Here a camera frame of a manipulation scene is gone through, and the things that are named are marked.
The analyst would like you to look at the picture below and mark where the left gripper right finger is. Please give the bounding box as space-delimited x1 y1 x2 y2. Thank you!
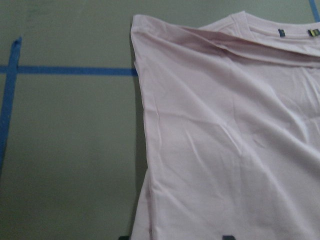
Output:
221 227 237 240

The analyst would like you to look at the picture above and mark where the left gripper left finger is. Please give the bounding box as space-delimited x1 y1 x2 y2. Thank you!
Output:
118 235 131 240

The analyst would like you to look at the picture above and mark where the pink t-shirt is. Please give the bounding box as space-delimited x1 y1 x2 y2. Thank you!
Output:
130 11 320 240

